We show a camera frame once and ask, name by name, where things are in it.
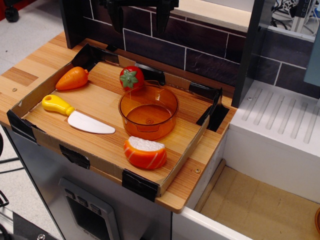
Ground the black caster wheel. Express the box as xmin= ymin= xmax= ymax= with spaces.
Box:
xmin=4 ymin=6 xmax=19 ymax=23

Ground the yellow handled white toy knife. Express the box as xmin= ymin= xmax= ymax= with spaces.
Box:
xmin=41 ymin=94 xmax=116 ymax=135

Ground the orange toy carrot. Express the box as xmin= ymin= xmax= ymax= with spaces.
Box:
xmin=55 ymin=66 xmax=89 ymax=91

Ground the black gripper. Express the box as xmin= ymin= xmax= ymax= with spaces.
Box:
xmin=98 ymin=0 xmax=179 ymax=34

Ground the orange transparent plastic pot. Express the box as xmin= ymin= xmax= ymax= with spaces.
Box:
xmin=118 ymin=80 xmax=180 ymax=141

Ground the red toy tomato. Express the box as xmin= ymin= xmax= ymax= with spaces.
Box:
xmin=119 ymin=66 xmax=145 ymax=91

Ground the toy salmon sushi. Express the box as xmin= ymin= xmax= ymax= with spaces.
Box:
xmin=123 ymin=136 xmax=167 ymax=169

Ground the cardboard fence with black tape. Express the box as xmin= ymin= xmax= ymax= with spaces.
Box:
xmin=0 ymin=44 xmax=234 ymax=211

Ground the white toy sink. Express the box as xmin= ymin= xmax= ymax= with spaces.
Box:
xmin=223 ymin=81 xmax=320 ymax=203

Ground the grey toy oven door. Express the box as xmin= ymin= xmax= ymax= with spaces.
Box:
xmin=59 ymin=178 xmax=121 ymax=240

